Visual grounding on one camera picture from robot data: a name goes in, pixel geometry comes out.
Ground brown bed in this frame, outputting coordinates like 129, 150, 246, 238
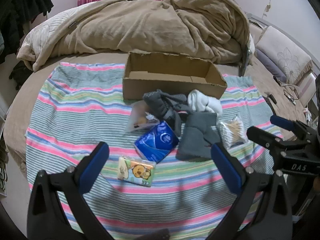
5, 52, 308, 180

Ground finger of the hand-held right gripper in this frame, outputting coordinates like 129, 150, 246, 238
270, 115, 313, 142
246, 126, 288, 157

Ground beige quilted duvet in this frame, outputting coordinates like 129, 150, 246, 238
17, 1, 100, 65

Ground eyeglasses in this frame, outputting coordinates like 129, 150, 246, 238
282, 84, 300, 103

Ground cotton swab bag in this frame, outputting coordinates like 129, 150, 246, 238
217, 115, 250, 150

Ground beige flower print pillow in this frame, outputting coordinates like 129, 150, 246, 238
255, 26, 313, 85

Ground brown fleece blanket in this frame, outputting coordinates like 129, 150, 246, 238
32, 0, 250, 72

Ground blue tissue packet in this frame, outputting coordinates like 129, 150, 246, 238
134, 121, 180, 162

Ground pale pink cushion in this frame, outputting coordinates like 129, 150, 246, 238
297, 72, 316, 108

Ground white socks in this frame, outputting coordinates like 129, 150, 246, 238
187, 89, 223, 114

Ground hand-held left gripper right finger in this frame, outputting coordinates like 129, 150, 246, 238
207, 142, 293, 240

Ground brown cardboard box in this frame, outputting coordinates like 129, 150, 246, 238
122, 52, 227, 103

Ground clear plastic bag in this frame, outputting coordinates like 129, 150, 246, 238
125, 101, 160, 133

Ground striped pastel towel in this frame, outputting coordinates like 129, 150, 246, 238
25, 62, 285, 240

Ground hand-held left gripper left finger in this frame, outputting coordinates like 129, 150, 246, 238
27, 141, 118, 240

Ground dark grey patterned socks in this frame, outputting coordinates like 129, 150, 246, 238
142, 89, 190, 135

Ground dark hanging clothes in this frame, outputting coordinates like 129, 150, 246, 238
0, 0, 54, 64

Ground cartoon print tissue packet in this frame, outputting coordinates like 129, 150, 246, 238
117, 156, 157, 187

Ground grey purple pillow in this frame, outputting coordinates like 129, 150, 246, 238
255, 49, 287, 82

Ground black bag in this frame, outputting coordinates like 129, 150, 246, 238
9, 60, 33, 90

